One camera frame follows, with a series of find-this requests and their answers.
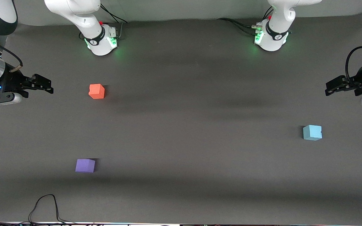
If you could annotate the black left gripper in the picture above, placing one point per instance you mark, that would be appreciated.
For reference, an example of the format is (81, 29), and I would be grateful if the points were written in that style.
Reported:
(358, 82)

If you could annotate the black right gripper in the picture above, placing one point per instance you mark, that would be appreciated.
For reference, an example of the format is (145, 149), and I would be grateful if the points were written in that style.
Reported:
(13, 80)

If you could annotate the purple foam block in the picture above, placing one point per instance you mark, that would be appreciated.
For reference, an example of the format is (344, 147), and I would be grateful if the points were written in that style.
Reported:
(85, 165)

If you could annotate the orange foam block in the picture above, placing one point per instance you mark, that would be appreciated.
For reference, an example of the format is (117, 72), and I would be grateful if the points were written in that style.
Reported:
(96, 91)

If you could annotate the light blue foam block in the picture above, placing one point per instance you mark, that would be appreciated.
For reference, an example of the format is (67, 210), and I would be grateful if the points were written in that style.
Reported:
(312, 132)

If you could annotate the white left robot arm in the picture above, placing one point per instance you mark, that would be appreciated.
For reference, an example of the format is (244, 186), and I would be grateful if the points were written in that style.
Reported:
(273, 40)

